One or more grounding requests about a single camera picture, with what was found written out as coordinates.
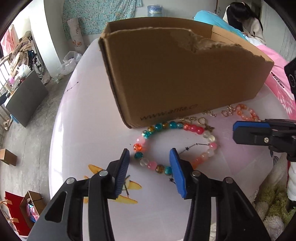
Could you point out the small brown carton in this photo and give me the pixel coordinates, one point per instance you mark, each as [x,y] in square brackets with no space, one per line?
[8,157]

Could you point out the blue cartoon pillow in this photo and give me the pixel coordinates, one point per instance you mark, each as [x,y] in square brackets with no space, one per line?
[213,19]

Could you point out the blue water jug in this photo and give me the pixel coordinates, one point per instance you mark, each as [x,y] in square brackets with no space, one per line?
[155,10]

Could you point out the gold chain jewelry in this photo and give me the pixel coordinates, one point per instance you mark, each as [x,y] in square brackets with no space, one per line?
[201,121]

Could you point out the small open cardboard box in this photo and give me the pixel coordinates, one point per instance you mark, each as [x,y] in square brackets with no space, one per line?
[31,207]

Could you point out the white plastic bag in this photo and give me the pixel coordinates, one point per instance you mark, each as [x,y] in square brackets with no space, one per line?
[70,62]

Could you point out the brown cardboard box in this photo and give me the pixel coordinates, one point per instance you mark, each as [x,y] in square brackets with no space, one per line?
[162,68]

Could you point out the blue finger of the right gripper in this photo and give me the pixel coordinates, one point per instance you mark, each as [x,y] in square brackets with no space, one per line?
[252,136]
[252,124]

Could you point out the pink floral quilt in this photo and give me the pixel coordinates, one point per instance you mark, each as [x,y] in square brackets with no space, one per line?
[277,80]

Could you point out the rolled patterned paper tube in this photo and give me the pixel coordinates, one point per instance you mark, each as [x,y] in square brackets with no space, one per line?
[76,36]

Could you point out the dark haired person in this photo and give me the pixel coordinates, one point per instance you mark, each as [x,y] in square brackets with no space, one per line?
[240,16]

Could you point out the dark grey cabinet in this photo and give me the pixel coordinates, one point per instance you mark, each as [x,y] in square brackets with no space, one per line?
[23,103]

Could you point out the turquoise floral wall cloth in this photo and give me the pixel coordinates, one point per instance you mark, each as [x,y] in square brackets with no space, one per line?
[93,15]

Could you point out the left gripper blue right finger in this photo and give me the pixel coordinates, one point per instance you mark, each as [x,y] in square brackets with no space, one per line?
[177,166]

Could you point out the gold earring pair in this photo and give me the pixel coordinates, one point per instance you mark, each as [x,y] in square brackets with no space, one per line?
[230,110]

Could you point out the fluffy green white rug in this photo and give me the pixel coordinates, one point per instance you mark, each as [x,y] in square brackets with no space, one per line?
[271,201]

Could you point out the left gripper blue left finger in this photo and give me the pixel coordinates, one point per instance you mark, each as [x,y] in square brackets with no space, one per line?
[120,172]

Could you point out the hanging clothes pile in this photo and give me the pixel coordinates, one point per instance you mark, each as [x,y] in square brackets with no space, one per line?
[21,51]

